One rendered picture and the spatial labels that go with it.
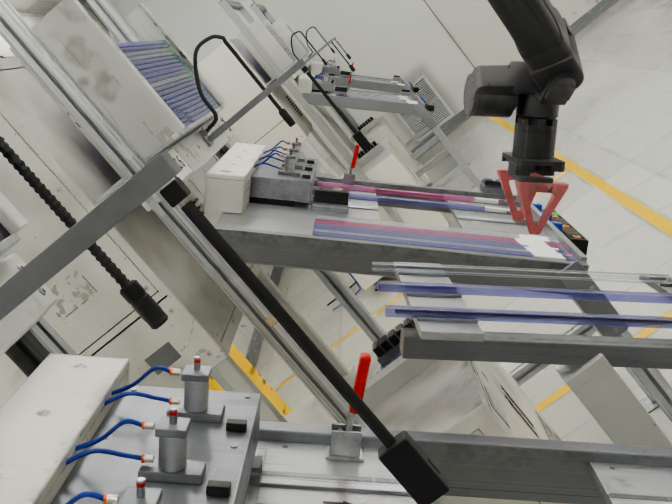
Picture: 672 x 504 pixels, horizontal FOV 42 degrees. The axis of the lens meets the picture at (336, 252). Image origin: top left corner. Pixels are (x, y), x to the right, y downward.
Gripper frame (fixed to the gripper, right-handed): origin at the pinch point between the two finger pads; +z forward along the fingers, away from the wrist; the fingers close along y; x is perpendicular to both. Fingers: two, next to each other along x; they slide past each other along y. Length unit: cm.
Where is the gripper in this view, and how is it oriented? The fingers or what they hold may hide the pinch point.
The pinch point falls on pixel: (526, 221)
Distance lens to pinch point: 126.6
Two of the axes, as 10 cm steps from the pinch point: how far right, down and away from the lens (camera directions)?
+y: 0.3, 2.2, -9.7
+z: -0.5, 9.7, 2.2
